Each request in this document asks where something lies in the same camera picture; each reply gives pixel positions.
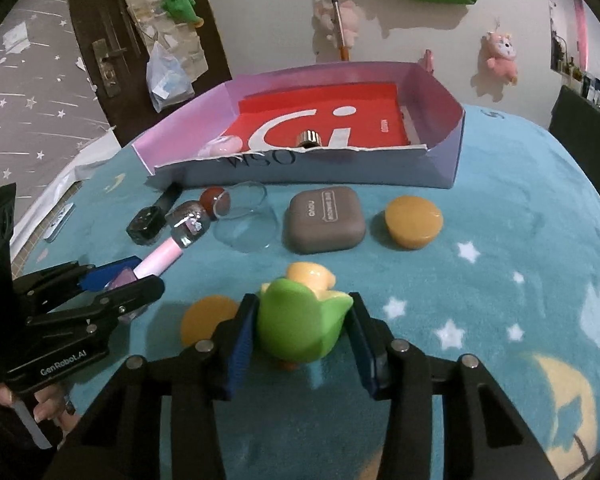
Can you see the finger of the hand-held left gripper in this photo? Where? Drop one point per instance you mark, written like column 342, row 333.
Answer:
column 102, row 276
column 125, row 294

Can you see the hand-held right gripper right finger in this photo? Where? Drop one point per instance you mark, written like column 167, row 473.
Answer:
column 366, row 350

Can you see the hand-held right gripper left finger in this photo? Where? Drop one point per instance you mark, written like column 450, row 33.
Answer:
column 240, row 347

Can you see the green yellow duck toy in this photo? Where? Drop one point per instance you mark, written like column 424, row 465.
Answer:
column 300, row 325

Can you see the black perfume bottle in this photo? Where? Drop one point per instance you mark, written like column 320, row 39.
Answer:
column 145, row 225

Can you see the clear glass cup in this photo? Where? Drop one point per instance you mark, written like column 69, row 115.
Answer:
column 245, row 234

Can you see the orange round disc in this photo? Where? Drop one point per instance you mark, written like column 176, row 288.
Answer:
column 205, row 321
column 412, row 222

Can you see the purple cardboard box red lining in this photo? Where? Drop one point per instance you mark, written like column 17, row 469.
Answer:
column 330, row 170

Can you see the person's left hand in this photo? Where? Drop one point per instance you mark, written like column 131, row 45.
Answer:
column 45, row 406

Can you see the pink tube with clear cap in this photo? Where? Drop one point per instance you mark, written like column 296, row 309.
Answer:
column 161, row 256

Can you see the white flat device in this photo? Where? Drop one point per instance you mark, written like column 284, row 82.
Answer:
column 60, row 221

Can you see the red-brown ball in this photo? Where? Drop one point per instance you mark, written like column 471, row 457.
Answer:
column 219, row 201

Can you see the pink round case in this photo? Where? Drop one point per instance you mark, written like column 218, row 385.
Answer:
column 220, row 146

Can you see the clear plastic bag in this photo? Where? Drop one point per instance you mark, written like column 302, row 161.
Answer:
column 167, row 80

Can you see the small dark round jar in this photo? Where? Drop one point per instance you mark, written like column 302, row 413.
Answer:
column 308, row 138

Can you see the dark brown door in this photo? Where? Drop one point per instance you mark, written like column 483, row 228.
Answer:
column 82, row 10

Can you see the clear hanging organizer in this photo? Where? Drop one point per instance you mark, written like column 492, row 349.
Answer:
column 140, row 0

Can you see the green plush toy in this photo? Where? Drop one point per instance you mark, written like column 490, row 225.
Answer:
column 180, row 5

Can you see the dark covered side table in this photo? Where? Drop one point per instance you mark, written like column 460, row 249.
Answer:
column 580, row 130

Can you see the pink bear plush toy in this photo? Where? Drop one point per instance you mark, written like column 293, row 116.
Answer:
column 501, row 55

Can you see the pale pink plush toy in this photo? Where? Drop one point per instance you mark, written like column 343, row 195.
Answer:
column 352, row 17

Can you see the white orange rod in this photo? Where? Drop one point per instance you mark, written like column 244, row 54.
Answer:
column 337, row 15

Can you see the row of small bottles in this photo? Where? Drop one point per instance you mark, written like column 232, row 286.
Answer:
column 592, row 85

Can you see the pink curtain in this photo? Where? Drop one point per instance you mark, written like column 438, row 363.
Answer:
column 581, row 30

